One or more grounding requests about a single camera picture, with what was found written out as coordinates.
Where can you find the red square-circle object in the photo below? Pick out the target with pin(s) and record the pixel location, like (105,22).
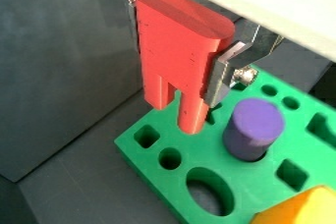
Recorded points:
(181,35)

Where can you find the purple cylinder peg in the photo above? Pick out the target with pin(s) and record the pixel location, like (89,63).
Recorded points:
(255,125)

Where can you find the green shape-sorter fixture block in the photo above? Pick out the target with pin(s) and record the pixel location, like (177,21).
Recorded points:
(210,187)

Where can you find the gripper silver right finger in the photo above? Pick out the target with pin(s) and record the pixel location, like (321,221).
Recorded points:
(231,65)

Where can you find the yellow orange rectangular block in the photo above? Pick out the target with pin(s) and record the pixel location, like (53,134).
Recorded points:
(311,207)

